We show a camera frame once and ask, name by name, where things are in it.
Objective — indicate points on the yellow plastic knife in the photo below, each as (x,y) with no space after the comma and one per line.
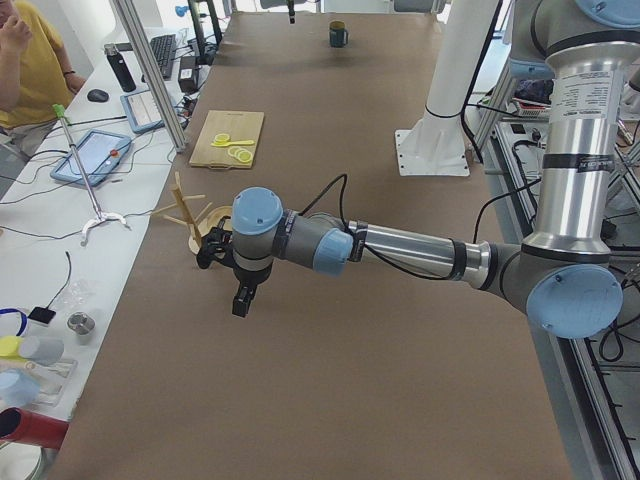
(239,143)

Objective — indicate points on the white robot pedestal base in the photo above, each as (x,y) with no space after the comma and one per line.
(435,145)

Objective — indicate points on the silver reacher grabber tool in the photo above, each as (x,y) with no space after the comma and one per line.
(101,216)

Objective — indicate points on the light blue cup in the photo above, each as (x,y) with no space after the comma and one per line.
(18,388)

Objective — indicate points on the black water bottle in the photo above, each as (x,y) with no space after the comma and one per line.
(119,68)

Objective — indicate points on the small black square device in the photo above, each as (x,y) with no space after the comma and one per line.
(42,315)

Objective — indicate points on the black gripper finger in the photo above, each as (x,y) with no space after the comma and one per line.
(291,10)

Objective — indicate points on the grey cylinder cup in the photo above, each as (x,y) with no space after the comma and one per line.
(42,350)

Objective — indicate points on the wooden cutting board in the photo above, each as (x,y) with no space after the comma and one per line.
(240,125)

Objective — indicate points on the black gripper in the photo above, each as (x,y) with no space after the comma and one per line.
(248,276)

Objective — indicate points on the aluminium frame post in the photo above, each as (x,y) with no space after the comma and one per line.
(134,29)

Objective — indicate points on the black keyboard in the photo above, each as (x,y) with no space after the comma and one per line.
(163,48)

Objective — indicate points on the small metal cup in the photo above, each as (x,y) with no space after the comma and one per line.
(83,327)

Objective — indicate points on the wooden cup storage rack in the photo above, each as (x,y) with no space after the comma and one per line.
(198,224)

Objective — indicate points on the blue tablet far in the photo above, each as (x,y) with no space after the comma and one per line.
(141,111)

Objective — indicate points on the red cylinder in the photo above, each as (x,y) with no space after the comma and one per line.
(26,427)

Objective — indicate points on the black computer mouse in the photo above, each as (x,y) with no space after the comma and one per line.
(98,96)

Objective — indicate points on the dark teal mug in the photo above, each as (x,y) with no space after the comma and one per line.
(338,34)

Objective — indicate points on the person in yellow shirt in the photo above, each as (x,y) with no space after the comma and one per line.
(36,74)

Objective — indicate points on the lemon slice on knife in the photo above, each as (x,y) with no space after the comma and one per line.
(221,139)

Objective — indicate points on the black power adapter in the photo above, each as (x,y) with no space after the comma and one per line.
(188,76)

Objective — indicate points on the blue tablet near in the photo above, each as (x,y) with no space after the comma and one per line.
(100,153)

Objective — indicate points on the yellow cylinder object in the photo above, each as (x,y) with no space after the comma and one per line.
(9,346)

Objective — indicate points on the blue tablet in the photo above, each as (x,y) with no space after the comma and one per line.
(100,153)
(141,111)

